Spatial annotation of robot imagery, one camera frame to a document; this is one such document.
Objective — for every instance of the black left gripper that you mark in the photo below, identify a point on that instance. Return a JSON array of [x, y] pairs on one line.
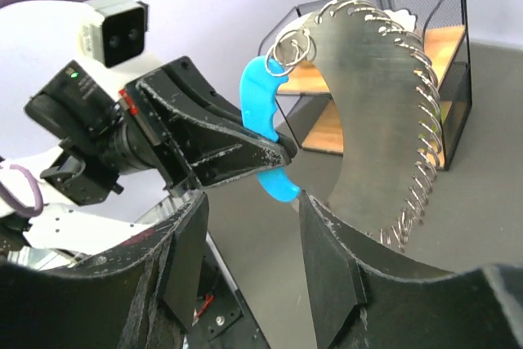
[[167, 110]]

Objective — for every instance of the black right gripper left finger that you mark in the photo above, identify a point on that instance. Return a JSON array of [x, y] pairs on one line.
[[139, 294]]

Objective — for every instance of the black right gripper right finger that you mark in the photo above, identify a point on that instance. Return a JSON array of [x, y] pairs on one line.
[[365, 295]]

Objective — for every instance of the metal key organizer blue handle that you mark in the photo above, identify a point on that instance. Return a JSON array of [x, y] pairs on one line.
[[385, 210]]

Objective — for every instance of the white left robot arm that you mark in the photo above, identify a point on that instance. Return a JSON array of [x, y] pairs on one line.
[[74, 107]]

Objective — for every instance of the white scalloped bowl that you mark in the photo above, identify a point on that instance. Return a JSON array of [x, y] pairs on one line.
[[404, 17]]

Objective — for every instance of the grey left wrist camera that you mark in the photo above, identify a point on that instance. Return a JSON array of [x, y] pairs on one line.
[[113, 31]]

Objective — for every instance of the black wire wooden shelf rack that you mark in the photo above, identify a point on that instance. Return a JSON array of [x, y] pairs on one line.
[[382, 80]]

